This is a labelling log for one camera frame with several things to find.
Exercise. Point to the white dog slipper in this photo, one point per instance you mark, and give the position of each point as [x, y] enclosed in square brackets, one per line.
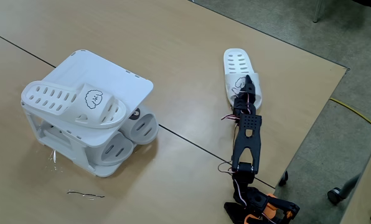
[67, 106]
[235, 62]

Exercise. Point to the grey bear slipper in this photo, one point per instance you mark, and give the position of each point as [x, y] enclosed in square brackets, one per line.
[142, 127]
[114, 152]

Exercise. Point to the white two-shelf shoe rack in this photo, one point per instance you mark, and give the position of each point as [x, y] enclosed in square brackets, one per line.
[110, 77]

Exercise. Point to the metal chair leg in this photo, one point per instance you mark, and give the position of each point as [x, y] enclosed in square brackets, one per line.
[317, 11]

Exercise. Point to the black caster wheel with leg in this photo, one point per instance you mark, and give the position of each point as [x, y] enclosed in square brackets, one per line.
[335, 196]

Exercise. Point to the clear tape strip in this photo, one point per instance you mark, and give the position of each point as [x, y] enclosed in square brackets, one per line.
[86, 195]

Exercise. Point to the clear tape piece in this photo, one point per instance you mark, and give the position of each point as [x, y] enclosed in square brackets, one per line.
[53, 156]

